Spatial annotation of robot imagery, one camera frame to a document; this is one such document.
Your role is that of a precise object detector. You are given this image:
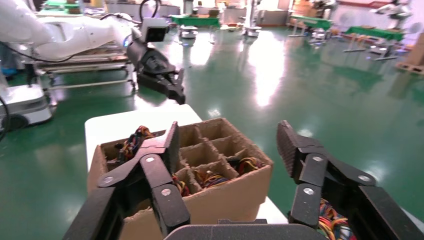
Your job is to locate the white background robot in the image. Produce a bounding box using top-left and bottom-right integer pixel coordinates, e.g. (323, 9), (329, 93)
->
(369, 0), (415, 21)

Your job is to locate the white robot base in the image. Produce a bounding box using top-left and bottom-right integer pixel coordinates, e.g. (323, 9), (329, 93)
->
(0, 82), (57, 133)

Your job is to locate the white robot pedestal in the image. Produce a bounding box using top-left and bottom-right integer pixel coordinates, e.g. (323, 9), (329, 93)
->
(241, 0), (265, 38)

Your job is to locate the round grey robot base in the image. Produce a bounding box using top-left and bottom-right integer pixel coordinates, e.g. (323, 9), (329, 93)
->
(178, 24), (200, 40)

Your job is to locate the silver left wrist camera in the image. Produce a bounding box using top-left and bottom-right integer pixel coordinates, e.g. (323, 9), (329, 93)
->
(140, 17), (170, 43)

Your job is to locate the green covered table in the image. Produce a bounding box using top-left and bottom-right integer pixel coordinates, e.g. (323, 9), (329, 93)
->
(342, 25), (407, 62)
(288, 13), (335, 37)
(170, 13), (222, 30)

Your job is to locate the wooden pallet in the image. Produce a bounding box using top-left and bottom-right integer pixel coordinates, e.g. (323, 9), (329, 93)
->
(395, 61), (424, 76)

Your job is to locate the metal rack cart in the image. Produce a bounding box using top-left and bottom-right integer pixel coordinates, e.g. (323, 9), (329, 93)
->
(31, 41), (139, 93)

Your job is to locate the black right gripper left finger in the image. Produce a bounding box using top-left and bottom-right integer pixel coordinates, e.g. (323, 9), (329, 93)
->
(62, 120), (192, 240)

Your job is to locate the brown cardboard divider box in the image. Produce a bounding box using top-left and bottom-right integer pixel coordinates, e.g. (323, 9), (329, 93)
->
(86, 117), (275, 240)

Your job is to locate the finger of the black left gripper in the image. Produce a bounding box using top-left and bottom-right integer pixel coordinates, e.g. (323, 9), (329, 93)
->
(167, 67), (186, 105)
(137, 73), (176, 97)

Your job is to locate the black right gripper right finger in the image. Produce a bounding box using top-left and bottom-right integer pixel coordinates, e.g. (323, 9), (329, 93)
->
(276, 119), (424, 240)

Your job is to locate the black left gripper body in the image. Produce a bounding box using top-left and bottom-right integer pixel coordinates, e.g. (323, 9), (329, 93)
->
(126, 39), (177, 78)

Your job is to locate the brown cardboard carton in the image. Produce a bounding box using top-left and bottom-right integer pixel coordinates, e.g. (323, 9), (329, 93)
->
(404, 32), (424, 67)

